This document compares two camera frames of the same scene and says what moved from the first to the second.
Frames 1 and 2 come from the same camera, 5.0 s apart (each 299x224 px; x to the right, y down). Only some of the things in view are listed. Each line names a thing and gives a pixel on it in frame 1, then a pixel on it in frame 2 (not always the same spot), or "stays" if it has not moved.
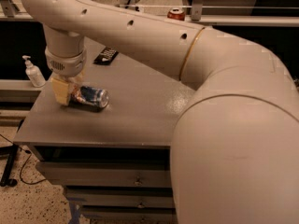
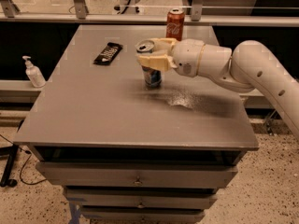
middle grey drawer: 121,196 stays
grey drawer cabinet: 110,148 stays
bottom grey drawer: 131,216 stays
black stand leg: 8,150 stays
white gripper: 67,65 → 188,57
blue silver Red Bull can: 89,98 → 152,78
